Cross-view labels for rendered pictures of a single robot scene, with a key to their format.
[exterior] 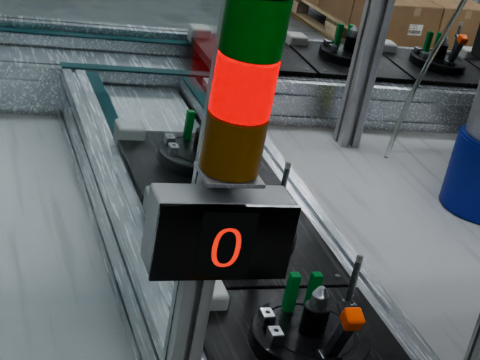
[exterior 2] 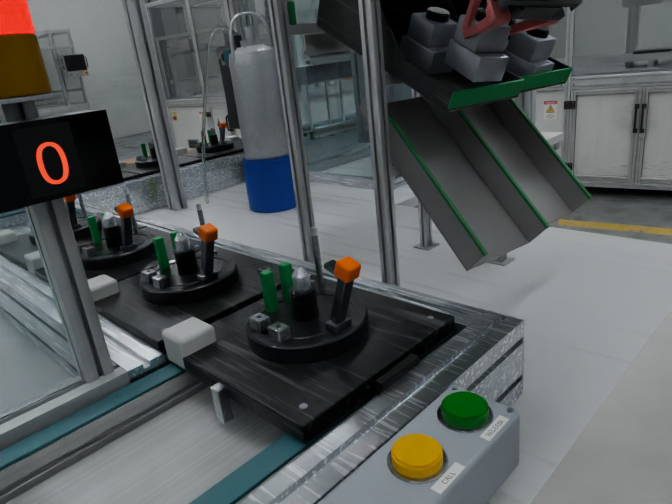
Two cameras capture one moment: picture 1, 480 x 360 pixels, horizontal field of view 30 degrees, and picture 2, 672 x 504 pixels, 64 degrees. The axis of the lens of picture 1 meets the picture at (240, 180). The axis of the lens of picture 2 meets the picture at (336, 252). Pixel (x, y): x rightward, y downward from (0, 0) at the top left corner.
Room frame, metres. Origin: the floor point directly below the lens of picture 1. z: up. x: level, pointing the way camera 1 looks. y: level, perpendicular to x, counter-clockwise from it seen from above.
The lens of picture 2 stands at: (0.11, -0.05, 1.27)
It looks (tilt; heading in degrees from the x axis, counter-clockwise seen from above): 20 degrees down; 338
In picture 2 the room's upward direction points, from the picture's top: 7 degrees counter-clockwise
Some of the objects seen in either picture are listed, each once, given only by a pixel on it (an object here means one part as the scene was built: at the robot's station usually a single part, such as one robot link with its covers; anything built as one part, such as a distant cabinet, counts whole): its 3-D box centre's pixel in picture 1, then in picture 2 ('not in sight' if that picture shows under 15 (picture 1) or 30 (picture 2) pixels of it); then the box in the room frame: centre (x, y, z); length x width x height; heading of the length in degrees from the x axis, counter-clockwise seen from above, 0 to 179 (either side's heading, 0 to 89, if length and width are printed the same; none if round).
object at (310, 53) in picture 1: (351, 41); (154, 151); (2.07, -0.19, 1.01); 0.24 x 0.24 x 0.13; 22
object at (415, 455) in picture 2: not in sight; (417, 459); (0.40, -0.21, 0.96); 0.04 x 0.04 x 0.02
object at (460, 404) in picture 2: not in sight; (464, 413); (0.43, -0.28, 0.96); 0.04 x 0.04 x 0.02
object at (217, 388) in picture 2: not in sight; (221, 403); (0.58, -0.09, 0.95); 0.01 x 0.01 x 0.04; 22
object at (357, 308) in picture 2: not in sight; (307, 323); (0.63, -0.21, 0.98); 0.14 x 0.14 x 0.02
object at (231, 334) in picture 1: (315, 315); (185, 257); (0.87, -0.11, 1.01); 0.24 x 0.24 x 0.13; 22
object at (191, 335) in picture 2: not in sight; (190, 342); (0.69, -0.08, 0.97); 0.05 x 0.05 x 0.04; 22
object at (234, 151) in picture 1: (233, 142); (12, 67); (0.67, 0.01, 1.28); 0.05 x 0.05 x 0.05
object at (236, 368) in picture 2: not in sight; (309, 337); (0.63, -0.21, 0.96); 0.24 x 0.24 x 0.02; 22
